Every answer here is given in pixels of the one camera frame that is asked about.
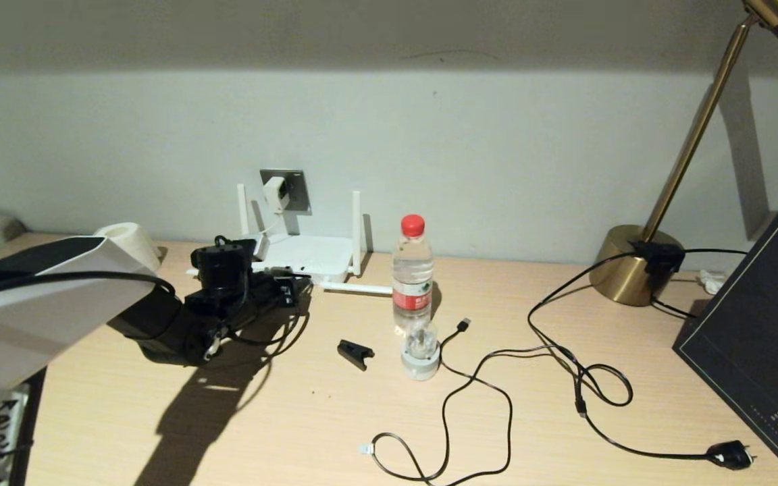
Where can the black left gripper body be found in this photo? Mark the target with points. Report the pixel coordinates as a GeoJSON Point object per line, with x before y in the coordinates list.
{"type": "Point", "coordinates": [267, 293]}

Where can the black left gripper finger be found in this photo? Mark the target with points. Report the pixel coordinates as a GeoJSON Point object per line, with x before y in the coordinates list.
{"type": "Point", "coordinates": [291, 277]}
{"type": "Point", "coordinates": [291, 293]}

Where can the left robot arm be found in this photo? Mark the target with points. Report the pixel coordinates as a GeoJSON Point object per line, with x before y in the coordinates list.
{"type": "Point", "coordinates": [44, 310]}

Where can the white router with antennas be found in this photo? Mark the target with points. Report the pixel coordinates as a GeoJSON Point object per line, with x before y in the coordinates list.
{"type": "Point", "coordinates": [321, 255]}

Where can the small black clip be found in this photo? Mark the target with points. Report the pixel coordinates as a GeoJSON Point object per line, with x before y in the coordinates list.
{"type": "Point", "coordinates": [354, 353]}

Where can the water bottle red cap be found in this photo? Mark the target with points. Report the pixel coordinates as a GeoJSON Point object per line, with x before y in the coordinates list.
{"type": "Point", "coordinates": [412, 270]}

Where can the white toilet paper roll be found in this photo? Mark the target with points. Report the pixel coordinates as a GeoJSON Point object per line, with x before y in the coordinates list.
{"type": "Point", "coordinates": [129, 237]}

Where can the brass desk lamp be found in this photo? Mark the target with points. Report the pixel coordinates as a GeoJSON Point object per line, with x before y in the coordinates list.
{"type": "Point", "coordinates": [625, 270]}

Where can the small white crumpled item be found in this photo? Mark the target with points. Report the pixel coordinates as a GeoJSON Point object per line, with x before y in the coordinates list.
{"type": "Point", "coordinates": [710, 282]}

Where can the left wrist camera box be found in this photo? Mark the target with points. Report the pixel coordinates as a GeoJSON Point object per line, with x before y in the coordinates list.
{"type": "Point", "coordinates": [258, 248]}

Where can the grey wall socket plate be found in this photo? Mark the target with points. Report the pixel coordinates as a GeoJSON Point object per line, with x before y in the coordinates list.
{"type": "Point", "coordinates": [298, 192]}

